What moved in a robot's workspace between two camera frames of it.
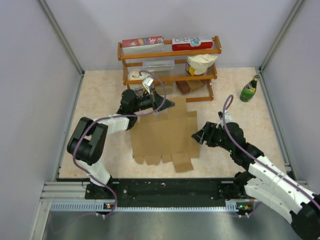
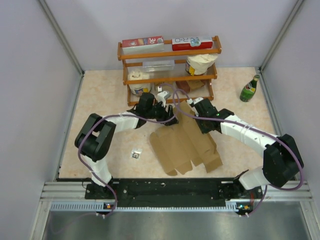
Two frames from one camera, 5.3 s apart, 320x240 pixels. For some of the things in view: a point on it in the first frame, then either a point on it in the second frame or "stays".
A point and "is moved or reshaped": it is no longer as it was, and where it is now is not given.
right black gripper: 207,133 to 204,130
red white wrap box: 191,44 stays
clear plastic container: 159,65 stays
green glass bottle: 248,92 stays
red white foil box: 150,44 stays
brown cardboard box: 170,134 is moved or reshaped
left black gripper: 158,103 to 165,115
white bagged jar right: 200,64 stays
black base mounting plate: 168,191 stays
